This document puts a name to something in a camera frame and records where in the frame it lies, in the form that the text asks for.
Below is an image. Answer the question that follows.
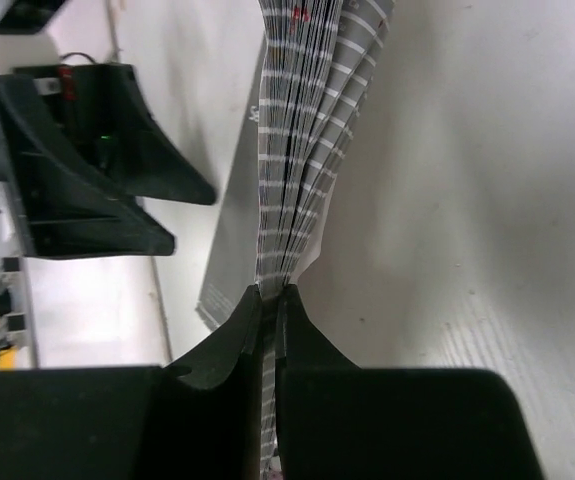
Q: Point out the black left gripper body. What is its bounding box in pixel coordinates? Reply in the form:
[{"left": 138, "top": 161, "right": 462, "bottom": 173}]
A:
[{"left": 0, "top": 63, "right": 111, "bottom": 181}]

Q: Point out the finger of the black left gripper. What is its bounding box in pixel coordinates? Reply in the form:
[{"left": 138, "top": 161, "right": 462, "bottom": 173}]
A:
[
  {"left": 0, "top": 75, "right": 175, "bottom": 258},
  {"left": 81, "top": 64, "right": 216, "bottom": 205}
]

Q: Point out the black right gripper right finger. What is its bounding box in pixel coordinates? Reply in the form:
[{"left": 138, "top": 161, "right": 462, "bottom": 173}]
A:
[{"left": 276, "top": 286, "right": 543, "bottom": 479}]

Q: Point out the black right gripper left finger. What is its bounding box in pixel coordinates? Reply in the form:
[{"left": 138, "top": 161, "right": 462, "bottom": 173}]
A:
[{"left": 0, "top": 286, "right": 262, "bottom": 479}]

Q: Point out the grey paper swatch booklet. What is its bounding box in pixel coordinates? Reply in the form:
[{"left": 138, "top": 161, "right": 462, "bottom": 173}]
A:
[{"left": 197, "top": 1, "right": 394, "bottom": 479}]

